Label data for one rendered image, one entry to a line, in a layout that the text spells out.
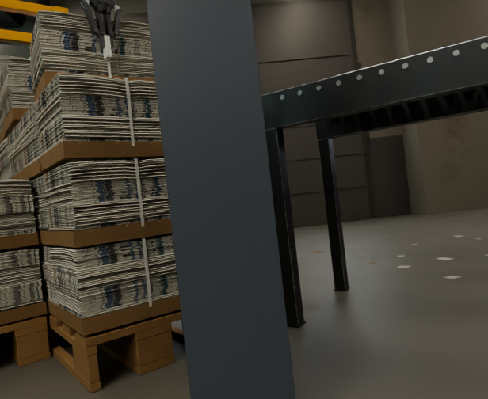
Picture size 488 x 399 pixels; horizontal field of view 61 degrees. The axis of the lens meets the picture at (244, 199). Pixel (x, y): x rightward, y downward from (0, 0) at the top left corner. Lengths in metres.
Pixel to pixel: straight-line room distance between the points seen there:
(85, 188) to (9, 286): 0.50
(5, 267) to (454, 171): 5.28
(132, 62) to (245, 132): 0.72
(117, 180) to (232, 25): 0.55
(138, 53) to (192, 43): 0.63
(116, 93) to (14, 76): 0.64
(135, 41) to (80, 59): 0.19
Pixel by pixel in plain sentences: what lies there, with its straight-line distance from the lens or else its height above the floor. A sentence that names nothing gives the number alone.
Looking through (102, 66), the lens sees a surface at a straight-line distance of 1.40.
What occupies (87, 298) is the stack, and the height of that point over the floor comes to 0.24.
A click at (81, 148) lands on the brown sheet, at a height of 0.63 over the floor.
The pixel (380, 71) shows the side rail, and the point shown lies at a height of 0.78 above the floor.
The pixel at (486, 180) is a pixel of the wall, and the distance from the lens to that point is 6.15.
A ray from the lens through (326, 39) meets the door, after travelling 6.08.
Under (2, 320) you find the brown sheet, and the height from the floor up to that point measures 0.16.
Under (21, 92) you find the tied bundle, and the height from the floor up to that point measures 0.94.
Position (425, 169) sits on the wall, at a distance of 5.74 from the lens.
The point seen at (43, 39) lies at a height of 0.98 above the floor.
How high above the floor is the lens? 0.45
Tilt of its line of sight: level
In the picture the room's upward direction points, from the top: 6 degrees counter-clockwise
